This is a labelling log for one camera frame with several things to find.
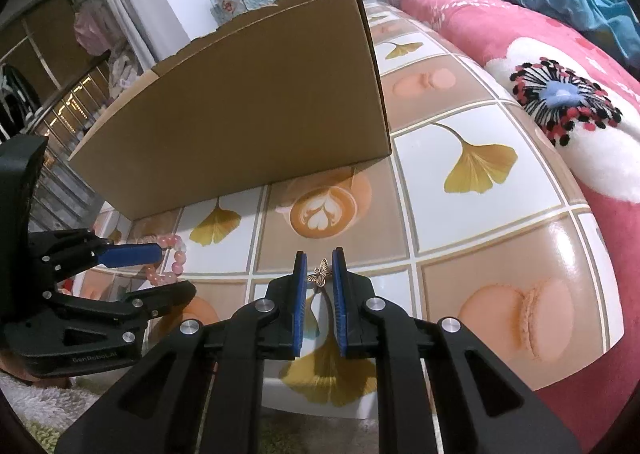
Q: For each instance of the pink floral blanket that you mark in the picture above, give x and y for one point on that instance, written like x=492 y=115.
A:
x=475 y=24

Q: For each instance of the pile of pink white clothes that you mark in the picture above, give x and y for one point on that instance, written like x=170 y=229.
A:
x=125 y=76

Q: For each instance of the cardboard box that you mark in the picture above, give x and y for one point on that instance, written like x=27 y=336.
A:
x=250 y=109

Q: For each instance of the pink hanging garment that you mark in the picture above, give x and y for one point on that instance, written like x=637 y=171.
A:
x=90 y=29

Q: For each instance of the red flower print cloth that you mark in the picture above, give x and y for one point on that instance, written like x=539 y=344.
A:
x=227 y=4

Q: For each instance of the brown wooden wardrobe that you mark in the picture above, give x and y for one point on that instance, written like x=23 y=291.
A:
x=45 y=34

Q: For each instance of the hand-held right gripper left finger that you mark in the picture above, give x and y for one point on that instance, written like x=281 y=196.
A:
x=300 y=304

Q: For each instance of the gold butterfly earring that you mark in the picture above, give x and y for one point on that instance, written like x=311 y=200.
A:
x=320 y=276

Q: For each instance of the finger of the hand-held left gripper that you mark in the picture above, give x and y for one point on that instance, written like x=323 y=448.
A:
x=150 y=299
x=130 y=255

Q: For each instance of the black hanging garment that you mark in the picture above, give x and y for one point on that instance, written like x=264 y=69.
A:
x=17 y=99

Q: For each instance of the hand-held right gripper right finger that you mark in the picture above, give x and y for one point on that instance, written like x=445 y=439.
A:
x=339 y=304

